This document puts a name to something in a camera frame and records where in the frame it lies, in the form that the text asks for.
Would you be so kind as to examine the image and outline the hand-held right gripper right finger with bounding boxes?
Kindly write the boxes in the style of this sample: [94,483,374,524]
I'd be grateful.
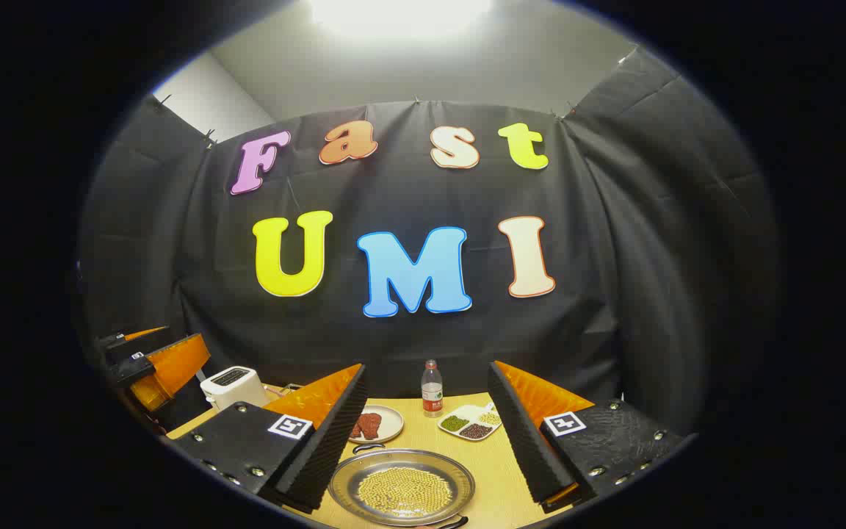
[487,360,695,514]

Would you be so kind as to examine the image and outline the ceiling light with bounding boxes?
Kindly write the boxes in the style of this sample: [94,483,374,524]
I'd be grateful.
[305,0,497,39]

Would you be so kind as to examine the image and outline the steel pot with black handles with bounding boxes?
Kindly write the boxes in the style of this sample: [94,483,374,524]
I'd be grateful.
[328,442,477,529]

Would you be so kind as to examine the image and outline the clear plastic water bottle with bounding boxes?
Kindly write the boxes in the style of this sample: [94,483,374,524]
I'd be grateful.
[421,359,444,419]

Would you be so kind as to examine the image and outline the pile of soybeans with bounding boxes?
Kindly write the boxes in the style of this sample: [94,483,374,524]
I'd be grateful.
[358,466,453,517]

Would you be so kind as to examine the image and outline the white toaster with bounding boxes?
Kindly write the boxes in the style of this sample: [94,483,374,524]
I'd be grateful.
[200,366,271,412]

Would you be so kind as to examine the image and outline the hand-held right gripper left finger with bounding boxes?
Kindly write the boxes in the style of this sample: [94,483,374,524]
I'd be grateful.
[170,363,369,514]

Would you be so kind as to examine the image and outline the white divided plate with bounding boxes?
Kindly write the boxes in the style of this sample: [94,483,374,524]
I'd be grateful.
[438,402,503,442]

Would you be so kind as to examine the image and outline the round white plate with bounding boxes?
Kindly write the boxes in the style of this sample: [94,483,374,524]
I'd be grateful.
[348,405,405,445]

